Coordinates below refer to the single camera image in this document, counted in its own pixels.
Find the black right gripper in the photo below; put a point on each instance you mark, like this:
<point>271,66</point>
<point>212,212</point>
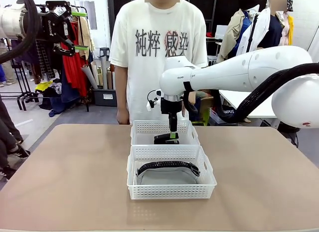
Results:
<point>172,106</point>

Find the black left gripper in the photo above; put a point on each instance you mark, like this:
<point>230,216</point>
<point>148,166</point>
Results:
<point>54,27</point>

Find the black stapler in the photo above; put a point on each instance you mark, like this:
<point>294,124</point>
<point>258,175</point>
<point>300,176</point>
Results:
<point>160,139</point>

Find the grey zippered pencil case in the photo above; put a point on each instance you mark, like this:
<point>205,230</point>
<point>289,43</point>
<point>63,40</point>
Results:
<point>167,178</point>

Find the person's right hand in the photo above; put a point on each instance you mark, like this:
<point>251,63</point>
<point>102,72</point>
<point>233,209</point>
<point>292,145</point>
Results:
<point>123,117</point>

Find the beige hanging garment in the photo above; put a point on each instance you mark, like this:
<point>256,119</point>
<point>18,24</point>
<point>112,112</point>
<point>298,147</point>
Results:
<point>84,35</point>

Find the white perforated plastic basket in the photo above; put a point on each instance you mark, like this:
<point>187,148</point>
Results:
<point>144,127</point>
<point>169,192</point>

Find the brown cardboard box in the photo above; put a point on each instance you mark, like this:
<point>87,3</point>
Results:
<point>205,102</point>

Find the white storage basket with cap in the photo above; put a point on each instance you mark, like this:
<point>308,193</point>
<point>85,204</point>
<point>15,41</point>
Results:
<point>216,117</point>

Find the black stool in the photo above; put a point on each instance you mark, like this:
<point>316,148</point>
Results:
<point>104,53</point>

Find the red hanging dress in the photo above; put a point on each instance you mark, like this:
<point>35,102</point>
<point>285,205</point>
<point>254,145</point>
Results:
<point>74,77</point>

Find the cardboard paper rolls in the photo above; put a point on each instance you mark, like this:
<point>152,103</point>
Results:
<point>93,74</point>

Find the person in white printed T-shirt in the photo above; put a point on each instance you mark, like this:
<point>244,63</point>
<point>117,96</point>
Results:
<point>149,74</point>

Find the yellow crumpled cloth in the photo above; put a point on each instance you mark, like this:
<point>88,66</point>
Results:
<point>43,85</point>

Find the grey plastic storage box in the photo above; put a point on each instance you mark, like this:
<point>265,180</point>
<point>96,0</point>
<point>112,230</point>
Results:
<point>104,97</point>

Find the white background table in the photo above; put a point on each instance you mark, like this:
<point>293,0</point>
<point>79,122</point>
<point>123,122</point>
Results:
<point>261,111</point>

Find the mannequin with beige coat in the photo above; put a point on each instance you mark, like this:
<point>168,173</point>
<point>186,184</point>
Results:
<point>233,35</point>

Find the bystander legs in dark trousers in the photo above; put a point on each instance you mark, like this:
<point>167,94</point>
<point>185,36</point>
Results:
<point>7,137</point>

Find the white hanging coat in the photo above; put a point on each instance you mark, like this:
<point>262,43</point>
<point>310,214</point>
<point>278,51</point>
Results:
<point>256,30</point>

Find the background person in navy top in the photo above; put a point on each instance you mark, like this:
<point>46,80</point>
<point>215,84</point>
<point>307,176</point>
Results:
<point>274,30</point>

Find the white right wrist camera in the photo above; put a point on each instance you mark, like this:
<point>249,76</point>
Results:
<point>154,99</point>

